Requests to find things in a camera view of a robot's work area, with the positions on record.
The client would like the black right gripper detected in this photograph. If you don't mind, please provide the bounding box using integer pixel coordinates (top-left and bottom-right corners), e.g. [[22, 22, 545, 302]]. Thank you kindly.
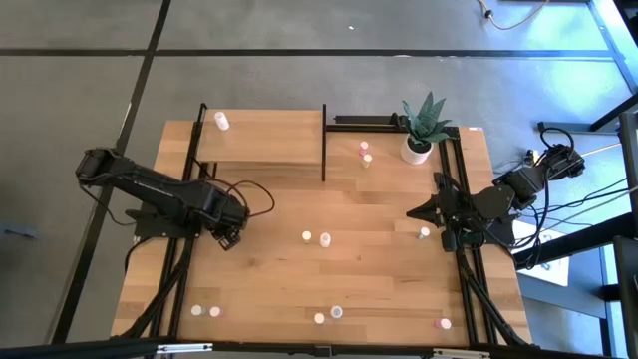
[[406, 172, 475, 253]]

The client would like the green succulent in white pot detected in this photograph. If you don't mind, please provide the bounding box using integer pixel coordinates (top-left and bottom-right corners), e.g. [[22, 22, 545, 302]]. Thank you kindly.
[[400, 91, 454, 167]]

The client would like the white paper sheet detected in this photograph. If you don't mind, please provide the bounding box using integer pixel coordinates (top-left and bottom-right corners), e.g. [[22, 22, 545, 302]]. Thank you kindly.
[[511, 218, 572, 288]]

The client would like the black beam with silver brackets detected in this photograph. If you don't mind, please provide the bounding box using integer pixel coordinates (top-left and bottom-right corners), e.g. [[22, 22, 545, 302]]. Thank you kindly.
[[0, 337, 638, 359]]

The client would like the grey metal floor bar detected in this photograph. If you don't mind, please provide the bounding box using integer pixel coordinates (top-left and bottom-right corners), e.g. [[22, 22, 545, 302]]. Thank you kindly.
[[536, 121, 622, 136]]

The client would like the small dark floor object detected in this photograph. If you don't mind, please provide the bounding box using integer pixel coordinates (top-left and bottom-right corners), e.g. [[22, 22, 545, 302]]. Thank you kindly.
[[2, 227, 36, 241]]

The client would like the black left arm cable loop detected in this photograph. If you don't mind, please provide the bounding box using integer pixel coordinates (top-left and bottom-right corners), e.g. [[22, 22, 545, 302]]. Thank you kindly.
[[196, 167, 276, 219]]

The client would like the wooden shelf with black frame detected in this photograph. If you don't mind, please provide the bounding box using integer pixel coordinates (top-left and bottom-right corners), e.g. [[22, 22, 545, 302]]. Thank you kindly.
[[191, 103, 328, 183]]

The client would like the black aluminium frame crossbar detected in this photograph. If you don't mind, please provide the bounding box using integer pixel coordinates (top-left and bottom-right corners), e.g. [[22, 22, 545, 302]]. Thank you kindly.
[[326, 114, 460, 135]]

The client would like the black floor cable bundle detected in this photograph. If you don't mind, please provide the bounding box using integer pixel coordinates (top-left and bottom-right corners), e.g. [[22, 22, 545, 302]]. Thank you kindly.
[[492, 154, 638, 270]]

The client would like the black desk frame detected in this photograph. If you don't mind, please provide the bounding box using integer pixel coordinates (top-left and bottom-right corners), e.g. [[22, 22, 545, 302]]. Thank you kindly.
[[512, 94, 638, 359]]

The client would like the white power cord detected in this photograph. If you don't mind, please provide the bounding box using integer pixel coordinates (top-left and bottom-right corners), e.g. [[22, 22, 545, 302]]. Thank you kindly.
[[580, 143, 623, 157]]

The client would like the beige floor cable black plug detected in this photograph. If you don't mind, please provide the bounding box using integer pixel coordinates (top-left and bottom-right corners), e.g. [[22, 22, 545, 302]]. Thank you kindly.
[[477, 0, 551, 31]]

